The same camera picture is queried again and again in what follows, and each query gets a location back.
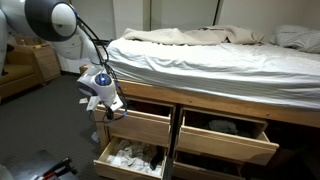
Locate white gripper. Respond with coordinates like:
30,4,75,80
77,65,123,111

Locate wooden drawer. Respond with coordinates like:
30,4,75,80
173,151,246,180
94,98,176,148
177,107,279,165
94,137,166,180

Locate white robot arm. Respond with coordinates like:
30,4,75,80
0,0,125,112

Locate wooden side cabinet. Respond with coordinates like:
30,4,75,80
0,43,62,99

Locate white crumpled clothes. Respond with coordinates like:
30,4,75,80
106,139,162,176

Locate cardboard box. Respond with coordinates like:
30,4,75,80
15,34,44,45

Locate red black tool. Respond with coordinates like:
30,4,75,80
30,157,78,180

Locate black sock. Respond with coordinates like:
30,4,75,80
150,146,164,170

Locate dark grey garment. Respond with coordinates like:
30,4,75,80
209,120,238,135

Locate beige blanket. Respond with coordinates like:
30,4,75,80
122,25,264,46

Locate white mattress with sheet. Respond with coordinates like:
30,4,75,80
107,38,320,110

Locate grey striped pillow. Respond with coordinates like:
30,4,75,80
269,25,320,54

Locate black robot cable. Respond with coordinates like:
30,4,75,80
75,15,129,124

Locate wooden bed frame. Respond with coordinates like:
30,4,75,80
101,81,320,180

